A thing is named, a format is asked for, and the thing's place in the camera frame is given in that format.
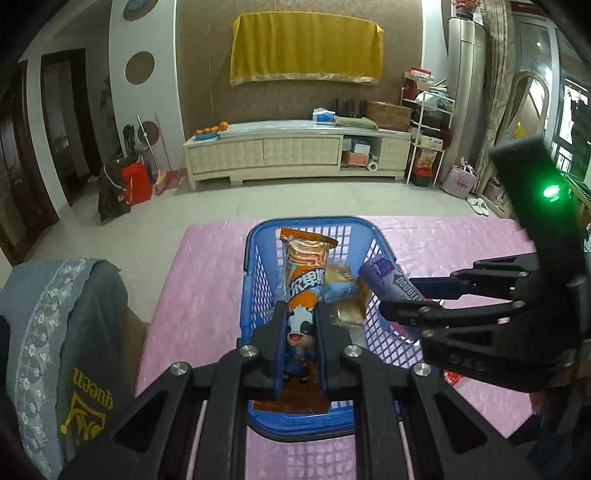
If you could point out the pink broom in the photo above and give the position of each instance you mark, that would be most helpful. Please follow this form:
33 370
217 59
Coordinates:
168 179

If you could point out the white metal rack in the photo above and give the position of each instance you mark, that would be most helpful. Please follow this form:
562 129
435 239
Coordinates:
427 120

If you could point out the standing air conditioner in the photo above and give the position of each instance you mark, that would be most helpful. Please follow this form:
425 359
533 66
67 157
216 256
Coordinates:
466 69

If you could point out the orange cow-print packet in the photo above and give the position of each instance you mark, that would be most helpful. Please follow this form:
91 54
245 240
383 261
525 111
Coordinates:
302 286

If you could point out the black router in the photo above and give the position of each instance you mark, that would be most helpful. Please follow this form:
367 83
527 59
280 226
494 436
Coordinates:
351 108

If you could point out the brown cardboard box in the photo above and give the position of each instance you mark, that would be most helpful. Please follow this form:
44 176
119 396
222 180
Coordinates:
390 115

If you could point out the pink bag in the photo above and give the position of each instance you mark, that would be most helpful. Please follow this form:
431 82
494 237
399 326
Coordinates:
458 181

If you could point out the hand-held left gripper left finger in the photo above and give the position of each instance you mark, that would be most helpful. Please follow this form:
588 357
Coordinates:
277 341

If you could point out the patterned curtain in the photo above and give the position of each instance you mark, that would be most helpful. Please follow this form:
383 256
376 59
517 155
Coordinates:
498 69

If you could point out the clear bread packet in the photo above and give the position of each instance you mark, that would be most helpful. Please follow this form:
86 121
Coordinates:
347 314

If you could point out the white paper roll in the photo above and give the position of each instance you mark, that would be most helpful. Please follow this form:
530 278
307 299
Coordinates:
373 165

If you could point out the cream TV cabinet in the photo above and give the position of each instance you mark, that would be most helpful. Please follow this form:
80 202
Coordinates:
277 152

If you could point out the pink tablecloth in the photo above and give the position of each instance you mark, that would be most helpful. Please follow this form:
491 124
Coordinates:
207 277

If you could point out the pile of oranges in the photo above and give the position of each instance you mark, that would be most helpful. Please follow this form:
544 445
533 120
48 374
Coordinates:
223 125

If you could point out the white slipper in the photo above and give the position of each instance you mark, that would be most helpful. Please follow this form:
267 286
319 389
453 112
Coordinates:
473 202
482 210

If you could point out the red white box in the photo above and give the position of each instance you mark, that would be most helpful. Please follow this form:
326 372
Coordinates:
418 74

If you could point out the light blue bread packet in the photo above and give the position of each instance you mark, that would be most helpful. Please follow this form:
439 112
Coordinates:
339 277

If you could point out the blue plastic basket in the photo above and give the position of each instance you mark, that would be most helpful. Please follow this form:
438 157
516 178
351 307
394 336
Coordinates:
300 429

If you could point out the orange box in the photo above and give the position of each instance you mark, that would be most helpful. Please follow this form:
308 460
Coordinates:
354 158

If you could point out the arched standing mirror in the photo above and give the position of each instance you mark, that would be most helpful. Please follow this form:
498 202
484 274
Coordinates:
531 101

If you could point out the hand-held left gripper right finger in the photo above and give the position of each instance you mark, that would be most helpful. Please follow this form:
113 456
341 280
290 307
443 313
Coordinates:
323 341

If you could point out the blue plate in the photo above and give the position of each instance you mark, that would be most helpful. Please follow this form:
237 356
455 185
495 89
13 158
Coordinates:
205 135

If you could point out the blue white tissue box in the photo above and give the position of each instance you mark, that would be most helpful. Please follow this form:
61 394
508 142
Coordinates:
323 116

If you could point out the grey lace-trimmed towel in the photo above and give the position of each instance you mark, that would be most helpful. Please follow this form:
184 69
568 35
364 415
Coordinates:
55 346

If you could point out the black bag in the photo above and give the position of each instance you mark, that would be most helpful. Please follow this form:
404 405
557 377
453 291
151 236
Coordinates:
111 198

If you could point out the dark wooden door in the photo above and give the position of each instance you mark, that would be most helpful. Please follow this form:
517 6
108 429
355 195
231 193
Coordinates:
18 161

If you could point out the lavender snack packet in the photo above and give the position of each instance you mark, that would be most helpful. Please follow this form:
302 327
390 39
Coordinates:
392 281

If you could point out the yellow wall cloth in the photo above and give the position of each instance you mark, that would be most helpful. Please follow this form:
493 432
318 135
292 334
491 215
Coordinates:
304 46

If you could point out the white mop stick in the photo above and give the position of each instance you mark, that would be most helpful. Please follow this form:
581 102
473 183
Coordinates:
145 138

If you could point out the small blue box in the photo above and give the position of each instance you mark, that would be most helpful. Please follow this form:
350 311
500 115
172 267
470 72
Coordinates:
360 147

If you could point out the red snack packet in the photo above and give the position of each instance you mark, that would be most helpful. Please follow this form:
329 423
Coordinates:
455 378

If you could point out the printed snack box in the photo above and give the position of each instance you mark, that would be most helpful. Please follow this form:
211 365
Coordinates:
425 158

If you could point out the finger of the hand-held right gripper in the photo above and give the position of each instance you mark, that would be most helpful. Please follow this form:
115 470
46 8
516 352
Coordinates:
406 314
436 287

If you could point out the red bag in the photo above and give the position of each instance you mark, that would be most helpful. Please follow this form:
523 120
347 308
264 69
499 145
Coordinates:
136 184

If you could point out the green folded cloth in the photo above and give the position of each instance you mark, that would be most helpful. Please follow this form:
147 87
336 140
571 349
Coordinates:
355 122

